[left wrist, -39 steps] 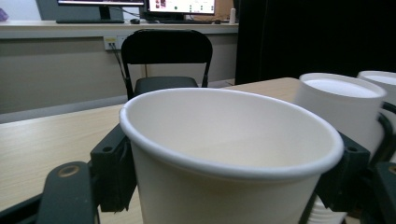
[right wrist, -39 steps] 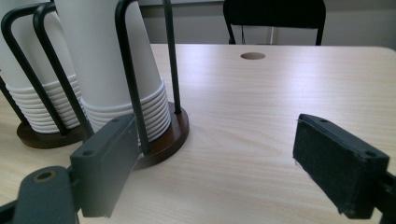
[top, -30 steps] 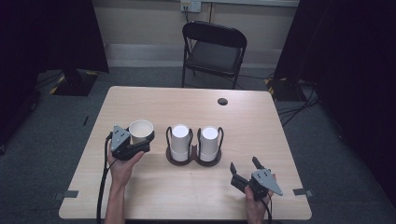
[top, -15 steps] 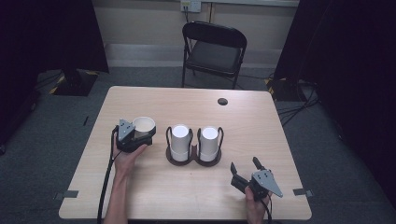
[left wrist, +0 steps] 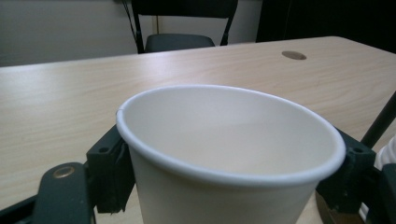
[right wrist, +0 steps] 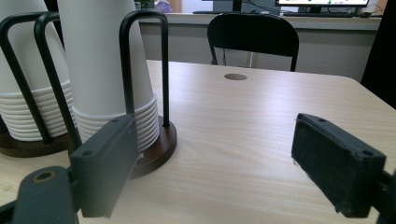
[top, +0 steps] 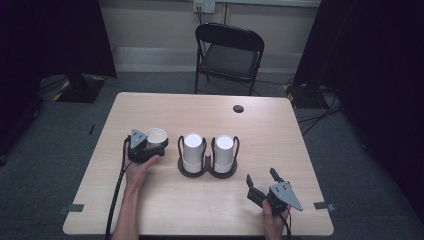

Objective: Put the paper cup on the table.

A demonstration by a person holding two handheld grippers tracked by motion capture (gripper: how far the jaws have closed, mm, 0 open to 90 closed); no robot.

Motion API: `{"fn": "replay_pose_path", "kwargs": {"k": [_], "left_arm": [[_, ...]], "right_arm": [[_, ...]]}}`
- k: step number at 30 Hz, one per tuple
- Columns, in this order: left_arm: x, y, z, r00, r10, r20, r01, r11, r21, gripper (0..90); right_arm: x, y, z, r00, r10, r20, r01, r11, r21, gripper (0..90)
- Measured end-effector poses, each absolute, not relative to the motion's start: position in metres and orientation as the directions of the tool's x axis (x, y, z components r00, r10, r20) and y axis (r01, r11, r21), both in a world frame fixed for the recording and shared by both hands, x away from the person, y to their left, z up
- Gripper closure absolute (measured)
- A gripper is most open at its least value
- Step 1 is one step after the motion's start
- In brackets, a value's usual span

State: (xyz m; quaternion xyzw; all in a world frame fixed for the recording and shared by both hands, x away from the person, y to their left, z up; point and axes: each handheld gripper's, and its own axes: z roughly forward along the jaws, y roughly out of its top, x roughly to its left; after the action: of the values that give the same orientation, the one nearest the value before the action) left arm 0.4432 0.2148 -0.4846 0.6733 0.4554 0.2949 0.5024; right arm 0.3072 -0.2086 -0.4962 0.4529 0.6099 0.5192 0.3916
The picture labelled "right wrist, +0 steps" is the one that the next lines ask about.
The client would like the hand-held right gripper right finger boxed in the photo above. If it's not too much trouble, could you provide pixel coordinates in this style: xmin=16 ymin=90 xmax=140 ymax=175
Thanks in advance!
xmin=290 ymin=112 xmax=388 ymax=219

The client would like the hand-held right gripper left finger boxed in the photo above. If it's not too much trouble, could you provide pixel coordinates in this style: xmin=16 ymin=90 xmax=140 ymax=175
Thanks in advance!
xmin=68 ymin=113 xmax=140 ymax=219

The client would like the dark wooden wire cup holder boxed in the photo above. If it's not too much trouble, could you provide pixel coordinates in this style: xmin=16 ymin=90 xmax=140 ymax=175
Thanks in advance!
xmin=0 ymin=8 xmax=178 ymax=180

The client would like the stack of white paper cups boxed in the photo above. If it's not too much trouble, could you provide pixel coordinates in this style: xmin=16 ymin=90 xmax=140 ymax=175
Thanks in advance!
xmin=0 ymin=0 xmax=75 ymax=143
xmin=56 ymin=0 xmax=161 ymax=154

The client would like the black keyboard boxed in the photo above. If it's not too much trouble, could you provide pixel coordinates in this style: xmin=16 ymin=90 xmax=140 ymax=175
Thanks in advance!
xmin=282 ymin=10 xmax=357 ymax=19

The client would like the black folding chair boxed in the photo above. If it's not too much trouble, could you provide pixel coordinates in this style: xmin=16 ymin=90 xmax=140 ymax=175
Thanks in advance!
xmin=206 ymin=12 xmax=301 ymax=73

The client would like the computer monitor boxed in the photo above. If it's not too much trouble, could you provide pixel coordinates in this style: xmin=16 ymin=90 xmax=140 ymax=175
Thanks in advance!
xmin=275 ymin=0 xmax=371 ymax=8

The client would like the grey background desk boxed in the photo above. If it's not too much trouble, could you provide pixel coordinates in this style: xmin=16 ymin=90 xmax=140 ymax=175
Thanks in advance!
xmin=136 ymin=11 xmax=383 ymax=32

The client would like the black monitor stand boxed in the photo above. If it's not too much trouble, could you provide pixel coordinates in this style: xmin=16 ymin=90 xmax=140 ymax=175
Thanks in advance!
xmin=191 ymin=0 xmax=247 ymax=15

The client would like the round table cable hole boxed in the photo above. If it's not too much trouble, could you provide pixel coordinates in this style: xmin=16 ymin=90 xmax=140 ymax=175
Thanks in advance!
xmin=223 ymin=73 xmax=248 ymax=82

